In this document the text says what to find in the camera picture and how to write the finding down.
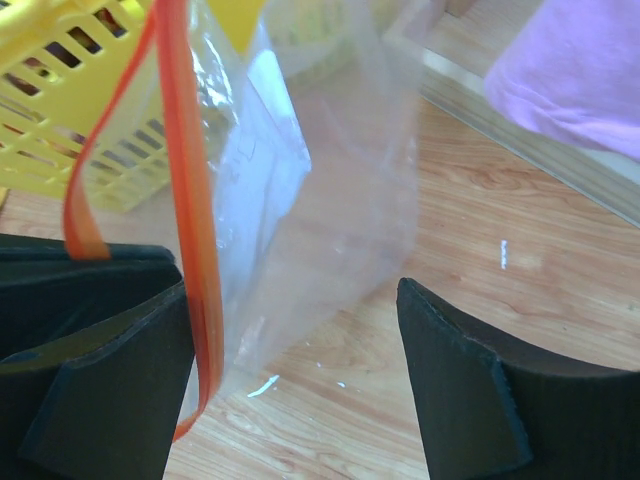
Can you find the yellow plastic basket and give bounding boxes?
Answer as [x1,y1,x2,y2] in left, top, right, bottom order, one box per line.
[0,0,281,214]

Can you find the wooden clothes rack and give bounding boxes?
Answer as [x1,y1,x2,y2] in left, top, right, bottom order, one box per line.
[389,0,640,229]

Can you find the clear zip top bag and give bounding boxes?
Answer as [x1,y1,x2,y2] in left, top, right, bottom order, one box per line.
[63,1,426,436]

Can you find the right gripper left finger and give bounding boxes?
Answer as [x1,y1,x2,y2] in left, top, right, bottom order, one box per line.
[1,235,194,479]

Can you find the pink shirt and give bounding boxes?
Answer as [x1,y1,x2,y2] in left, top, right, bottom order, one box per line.
[484,0,639,160]

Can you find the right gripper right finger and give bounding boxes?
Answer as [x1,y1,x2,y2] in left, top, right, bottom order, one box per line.
[396,278,639,479]

